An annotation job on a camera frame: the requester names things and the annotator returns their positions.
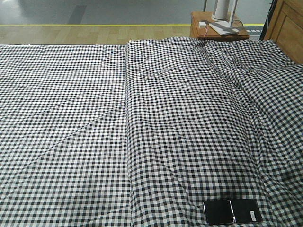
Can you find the black smartphone pink frame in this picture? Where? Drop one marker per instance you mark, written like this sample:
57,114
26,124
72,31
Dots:
238,211

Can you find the white desk lamp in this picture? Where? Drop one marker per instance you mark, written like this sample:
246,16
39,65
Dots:
225,27

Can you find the black white checkered quilt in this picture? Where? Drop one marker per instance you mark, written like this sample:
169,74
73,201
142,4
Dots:
210,122

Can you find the wooden nightstand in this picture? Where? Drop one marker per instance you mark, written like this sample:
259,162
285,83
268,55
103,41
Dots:
209,34

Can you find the black white checkered bedsheet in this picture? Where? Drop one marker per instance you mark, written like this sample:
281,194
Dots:
63,159

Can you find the white charger adapter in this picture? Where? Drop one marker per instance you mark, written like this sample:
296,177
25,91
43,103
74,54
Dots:
202,24

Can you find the white cylindrical device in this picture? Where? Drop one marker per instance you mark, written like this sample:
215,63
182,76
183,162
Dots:
220,11

